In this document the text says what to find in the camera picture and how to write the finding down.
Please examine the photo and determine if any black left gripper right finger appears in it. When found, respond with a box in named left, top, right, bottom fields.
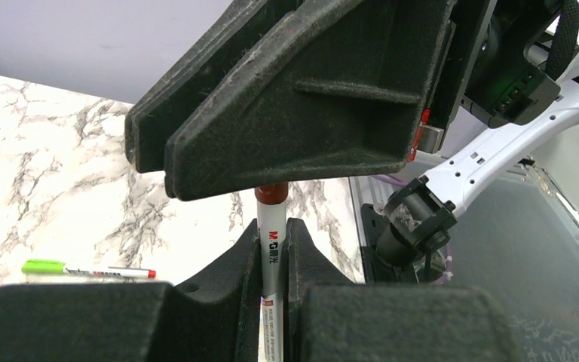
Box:
left=285, top=218, right=519, bottom=361

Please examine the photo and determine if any white pen red end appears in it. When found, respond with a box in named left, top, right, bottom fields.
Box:
left=63, top=265, right=157, bottom=279

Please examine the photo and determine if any light green pen cap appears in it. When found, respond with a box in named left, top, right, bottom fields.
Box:
left=21, top=259, right=66, bottom=275

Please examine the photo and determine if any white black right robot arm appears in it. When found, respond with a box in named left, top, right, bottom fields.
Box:
left=124, top=1, right=579, bottom=267

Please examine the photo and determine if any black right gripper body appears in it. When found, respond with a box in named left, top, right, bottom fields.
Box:
left=419, top=1, right=579, bottom=152

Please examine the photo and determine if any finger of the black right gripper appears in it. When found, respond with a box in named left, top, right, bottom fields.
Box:
left=124, top=1, right=455, bottom=201

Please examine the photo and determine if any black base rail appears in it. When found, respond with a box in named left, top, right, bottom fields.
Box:
left=360, top=204, right=422, bottom=284

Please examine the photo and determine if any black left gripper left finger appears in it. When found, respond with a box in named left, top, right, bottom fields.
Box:
left=0, top=222, right=261, bottom=361

